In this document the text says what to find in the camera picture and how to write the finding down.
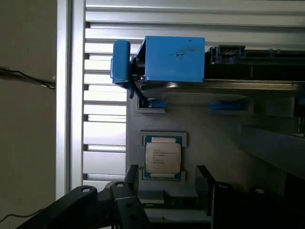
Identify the silver hard disk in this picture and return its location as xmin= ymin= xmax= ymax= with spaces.
xmin=139 ymin=79 xmax=301 ymax=100

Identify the blue caddy handle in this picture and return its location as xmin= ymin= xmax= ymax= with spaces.
xmin=111 ymin=39 xmax=132 ymax=84

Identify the small blue clip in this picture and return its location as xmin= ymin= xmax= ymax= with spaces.
xmin=148 ymin=99 xmax=167 ymax=109

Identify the grey metal base plate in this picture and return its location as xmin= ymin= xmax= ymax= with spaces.
xmin=124 ymin=82 xmax=305 ymax=224

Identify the aluminium frame profile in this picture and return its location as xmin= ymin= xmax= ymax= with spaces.
xmin=55 ymin=0 xmax=87 ymax=200

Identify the blue disk caddy box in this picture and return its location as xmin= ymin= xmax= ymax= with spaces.
xmin=133 ymin=35 xmax=206 ymax=83

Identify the black graphics card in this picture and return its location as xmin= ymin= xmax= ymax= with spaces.
xmin=204 ymin=45 xmax=305 ymax=80

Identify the thin black cable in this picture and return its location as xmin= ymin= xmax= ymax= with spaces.
xmin=0 ymin=66 xmax=57 ymax=90
xmin=0 ymin=209 xmax=46 ymax=223

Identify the RAM stick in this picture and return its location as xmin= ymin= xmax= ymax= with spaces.
xmin=140 ymin=197 xmax=200 ymax=208

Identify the CPU with silver heat spreader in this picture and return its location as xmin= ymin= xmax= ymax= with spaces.
xmin=142 ymin=136 xmax=184 ymax=180

